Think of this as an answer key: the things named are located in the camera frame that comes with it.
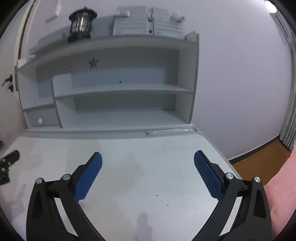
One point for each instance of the grey drawer white knob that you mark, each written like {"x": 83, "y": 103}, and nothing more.
{"x": 42, "y": 117}

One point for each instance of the white door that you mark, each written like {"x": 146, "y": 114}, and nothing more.
{"x": 11, "y": 115}

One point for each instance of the black lantern lamp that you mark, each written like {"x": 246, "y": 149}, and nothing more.
{"x": 81, "y": 24}

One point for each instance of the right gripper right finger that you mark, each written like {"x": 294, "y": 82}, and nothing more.
{"x": 252, "y": 221}

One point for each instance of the black door handle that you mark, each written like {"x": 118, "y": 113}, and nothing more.
{"x": 9, "y": 81}

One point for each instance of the pink cloth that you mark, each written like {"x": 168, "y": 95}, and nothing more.
{"x": 280, "y": 192}

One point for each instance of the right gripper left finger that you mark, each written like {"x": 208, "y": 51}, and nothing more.
{"x": 43, "y": 218}

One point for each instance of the grey desk hutch shelf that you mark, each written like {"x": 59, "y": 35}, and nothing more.
{"x": 113, "y": 84}

